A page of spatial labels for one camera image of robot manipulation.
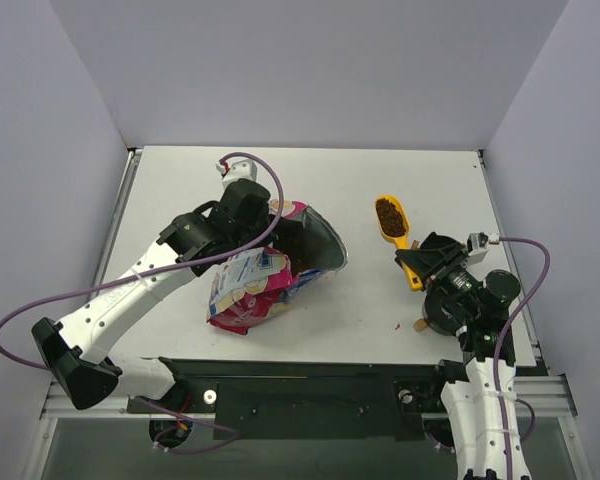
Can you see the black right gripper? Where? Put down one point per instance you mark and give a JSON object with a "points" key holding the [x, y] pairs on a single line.
{"points": [[434, 260]]}

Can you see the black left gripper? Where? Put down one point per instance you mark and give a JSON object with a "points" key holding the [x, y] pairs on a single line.
{"points": [[250, 201]]}

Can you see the yellow plastic scoop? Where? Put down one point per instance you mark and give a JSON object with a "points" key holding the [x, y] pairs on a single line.
{"points": [[400, 243]]}

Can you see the pink pet food bag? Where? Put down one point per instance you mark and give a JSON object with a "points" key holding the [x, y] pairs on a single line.
{"points": [[256, 285]]}

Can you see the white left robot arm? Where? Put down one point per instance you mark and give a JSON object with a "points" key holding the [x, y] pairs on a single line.
{"points": [[76, 348]]}

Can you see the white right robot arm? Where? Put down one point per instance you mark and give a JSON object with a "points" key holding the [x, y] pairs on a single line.
{"points": [[477, 392]]}

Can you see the black fish print bowl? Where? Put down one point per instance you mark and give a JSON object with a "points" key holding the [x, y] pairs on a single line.
{"points": [[442, 315]]}

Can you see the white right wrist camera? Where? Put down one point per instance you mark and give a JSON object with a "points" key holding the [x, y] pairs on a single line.
{"points": [[478, 246]]}

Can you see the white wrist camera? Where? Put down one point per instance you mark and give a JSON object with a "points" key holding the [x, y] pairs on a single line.
{"points": [[241, 169], [478, 246]]}

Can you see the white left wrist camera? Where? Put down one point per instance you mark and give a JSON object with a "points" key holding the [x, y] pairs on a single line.
{"points": [[241, 169]]}

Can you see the aluminium table edge rail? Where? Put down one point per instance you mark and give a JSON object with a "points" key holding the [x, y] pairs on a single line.
{"points": [[122, 195]]}

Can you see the aluminium front frame rail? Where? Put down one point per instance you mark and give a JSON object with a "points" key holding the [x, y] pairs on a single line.
{"points": [[549, 396]]}

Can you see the black mounting base plate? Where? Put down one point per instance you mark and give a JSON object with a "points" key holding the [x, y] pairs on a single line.
{"points": [[297, 401]]}

